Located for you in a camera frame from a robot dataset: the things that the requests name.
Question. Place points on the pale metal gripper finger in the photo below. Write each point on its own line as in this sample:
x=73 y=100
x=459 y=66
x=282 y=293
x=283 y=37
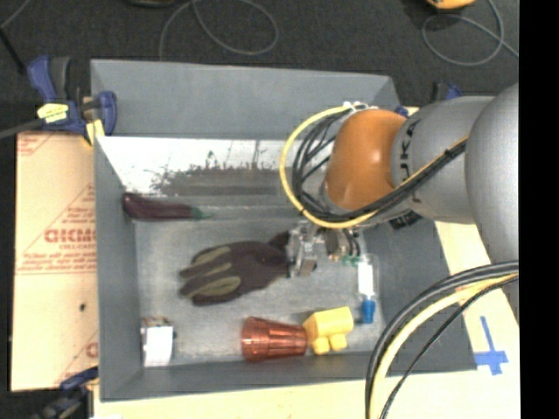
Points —
x=305 y=266
x=301 y=239

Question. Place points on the dark brown work glove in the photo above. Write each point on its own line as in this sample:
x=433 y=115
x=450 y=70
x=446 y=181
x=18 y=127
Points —
x=240 y=269

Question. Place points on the clear plastic bottle blue cap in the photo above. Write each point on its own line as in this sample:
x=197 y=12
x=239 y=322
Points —
x=366 y=279

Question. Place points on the yellow toy block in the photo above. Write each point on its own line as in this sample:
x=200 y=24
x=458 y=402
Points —
x=329 y=325

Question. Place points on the copper-coloured cup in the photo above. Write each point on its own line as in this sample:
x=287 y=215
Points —
x=273 y=338

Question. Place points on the purple toy eggplant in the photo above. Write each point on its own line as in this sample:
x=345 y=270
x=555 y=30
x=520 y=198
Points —
x=157 y=208

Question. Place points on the grey metal bin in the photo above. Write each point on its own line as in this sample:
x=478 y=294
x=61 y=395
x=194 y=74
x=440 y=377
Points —
x=209 y=103

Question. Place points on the white box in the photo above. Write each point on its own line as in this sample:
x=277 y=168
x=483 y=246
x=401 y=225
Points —
x=158 y=343

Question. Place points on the brown cardboard board red print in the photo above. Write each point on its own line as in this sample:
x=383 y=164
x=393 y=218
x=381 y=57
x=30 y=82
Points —
x=52 y=234

